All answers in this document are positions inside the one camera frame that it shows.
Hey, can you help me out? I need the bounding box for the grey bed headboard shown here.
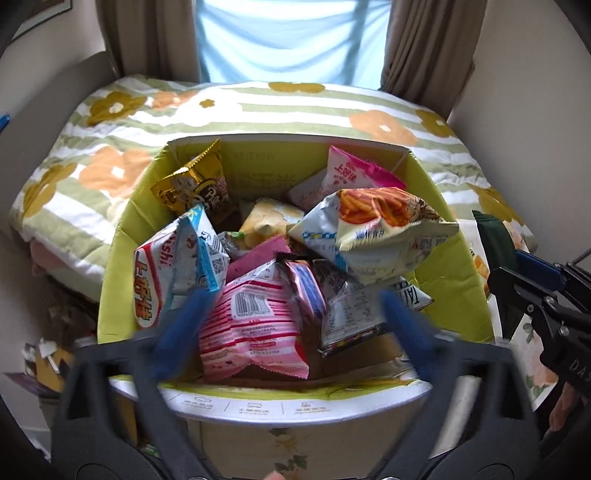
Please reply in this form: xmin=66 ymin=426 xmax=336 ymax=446
xmin=1 ymin=52 xmax=116 ymax=238

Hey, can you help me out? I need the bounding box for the floral striped quilt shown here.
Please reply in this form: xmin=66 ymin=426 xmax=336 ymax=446
xmin=9 ymin=75 xmax=538 ymax=301

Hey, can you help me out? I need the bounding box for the gold yellow snack bag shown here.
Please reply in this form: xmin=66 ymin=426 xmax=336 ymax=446
xmin=150 ymin=139 xmax=235 ymax=225

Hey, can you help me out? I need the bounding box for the blue cloth on window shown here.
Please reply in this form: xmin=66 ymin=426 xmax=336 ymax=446
xmin=194 ymin=0 xmax=393 ymax=90

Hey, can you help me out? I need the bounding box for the pink striped snack bag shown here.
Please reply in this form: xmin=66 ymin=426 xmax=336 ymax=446
xmin=198 ymin=260 xmax=310 ymax=381

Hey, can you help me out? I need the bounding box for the green cardboard box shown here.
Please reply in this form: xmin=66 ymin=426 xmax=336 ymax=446
xmin=96 ymin=133 xmax=498 ymax=428

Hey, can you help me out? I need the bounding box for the person's left hand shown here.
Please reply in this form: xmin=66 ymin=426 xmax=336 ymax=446
xmin=263 ymin=471 xmax=286 ymax=480

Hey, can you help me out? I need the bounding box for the brown curtain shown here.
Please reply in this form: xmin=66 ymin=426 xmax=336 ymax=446
xmin=381 ymin=0 xmax=487 ymax=118
xmin=95 ymin=0 xmax=200 ymax=83

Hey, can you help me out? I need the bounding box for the left brown curtain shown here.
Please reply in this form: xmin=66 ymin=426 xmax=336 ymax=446
xmin=95 ymin=0 xmax=200 ymax=83

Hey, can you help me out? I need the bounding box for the orange sticks snack bag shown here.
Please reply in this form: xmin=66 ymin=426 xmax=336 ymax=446
xmin=287 ymin=187 xmax=459 ymax=285

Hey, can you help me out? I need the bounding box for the white grey snack bag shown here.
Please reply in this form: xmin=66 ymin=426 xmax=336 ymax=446
xmin=311 ymin=259 xmax=434 ymax=357

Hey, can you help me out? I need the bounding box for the framed houses picture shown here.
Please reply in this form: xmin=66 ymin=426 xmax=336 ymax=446
xmin=12 ymin=0 xmax=72 ymax=41

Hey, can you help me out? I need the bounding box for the orange cake snack bag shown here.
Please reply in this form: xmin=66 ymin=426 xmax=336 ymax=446
xmin=469 ymin=244 xmax=491 ymax=299

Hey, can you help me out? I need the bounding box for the right brown curtain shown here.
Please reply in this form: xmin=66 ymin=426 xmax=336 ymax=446
xmin=381 ymin=0 xmax=487 ymax=118

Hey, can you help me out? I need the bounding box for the red white Wishi bag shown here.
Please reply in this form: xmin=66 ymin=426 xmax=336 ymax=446
xmin=133 ymin=205 xmax=230 ymax=329

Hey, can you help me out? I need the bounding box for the pink white snack bag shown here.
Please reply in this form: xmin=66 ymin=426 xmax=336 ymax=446
xmin=287 ymin=146 xmax=406 ymax=211

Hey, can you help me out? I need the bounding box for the potato chips snack bag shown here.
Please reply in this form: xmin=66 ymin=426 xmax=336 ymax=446
xmin=239 ymin=198 xmax=304 ymax=249

